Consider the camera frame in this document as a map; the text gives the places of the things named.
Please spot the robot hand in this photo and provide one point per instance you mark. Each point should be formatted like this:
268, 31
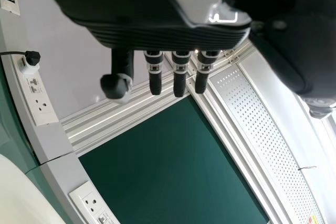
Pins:
147, 6

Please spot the pale grey back board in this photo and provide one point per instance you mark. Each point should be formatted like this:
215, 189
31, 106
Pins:
65, 64

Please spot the white plug adapter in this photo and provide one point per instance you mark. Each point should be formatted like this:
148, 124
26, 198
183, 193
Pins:
26, 70

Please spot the perforated silver metal panel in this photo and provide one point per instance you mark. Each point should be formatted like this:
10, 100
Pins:
249, 108

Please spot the green back board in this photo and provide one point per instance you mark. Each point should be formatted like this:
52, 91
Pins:
170, 161

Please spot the white socket strip housing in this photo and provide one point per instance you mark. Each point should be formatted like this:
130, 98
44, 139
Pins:
60, 179
44, 140

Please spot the aluminium frame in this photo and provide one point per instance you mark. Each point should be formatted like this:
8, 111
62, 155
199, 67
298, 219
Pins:
118, 113

